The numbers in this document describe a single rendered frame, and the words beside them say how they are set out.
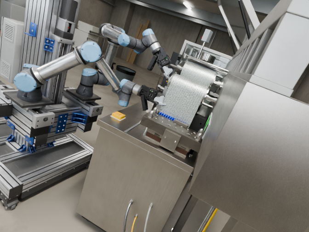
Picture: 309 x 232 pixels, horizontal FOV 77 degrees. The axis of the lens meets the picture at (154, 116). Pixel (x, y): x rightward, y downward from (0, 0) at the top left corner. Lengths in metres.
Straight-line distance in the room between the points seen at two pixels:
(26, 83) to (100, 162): 0.65
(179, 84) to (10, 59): 1.34
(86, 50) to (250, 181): 1.08
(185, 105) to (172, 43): 9.68
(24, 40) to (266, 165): 1.77
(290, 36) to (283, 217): 0.38
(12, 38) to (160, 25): 9.94
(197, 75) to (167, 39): 9.60
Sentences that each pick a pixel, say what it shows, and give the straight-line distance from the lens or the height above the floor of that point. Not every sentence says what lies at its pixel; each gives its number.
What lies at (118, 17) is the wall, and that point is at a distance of 12.36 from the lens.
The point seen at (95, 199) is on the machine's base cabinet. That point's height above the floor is 0.32.
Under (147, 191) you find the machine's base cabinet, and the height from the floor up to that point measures 0.60.
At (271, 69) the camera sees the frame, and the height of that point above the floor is 1.48.
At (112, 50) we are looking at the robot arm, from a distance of 1.81.
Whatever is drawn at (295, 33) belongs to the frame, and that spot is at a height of 1.55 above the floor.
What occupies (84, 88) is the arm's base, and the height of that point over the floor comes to 0.89.
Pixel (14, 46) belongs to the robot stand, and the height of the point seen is 1.06.
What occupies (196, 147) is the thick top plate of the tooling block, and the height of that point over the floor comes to 1.00.
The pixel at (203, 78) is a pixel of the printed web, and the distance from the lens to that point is 1.51.
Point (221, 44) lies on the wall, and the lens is 10.22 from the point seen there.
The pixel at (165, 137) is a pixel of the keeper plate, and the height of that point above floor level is 0.98.
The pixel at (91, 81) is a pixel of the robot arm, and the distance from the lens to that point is 1.83.
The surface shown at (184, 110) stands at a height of 1.11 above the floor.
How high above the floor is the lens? 1.44
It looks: 19 degrees down
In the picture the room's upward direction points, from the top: 21 degrees clockwise
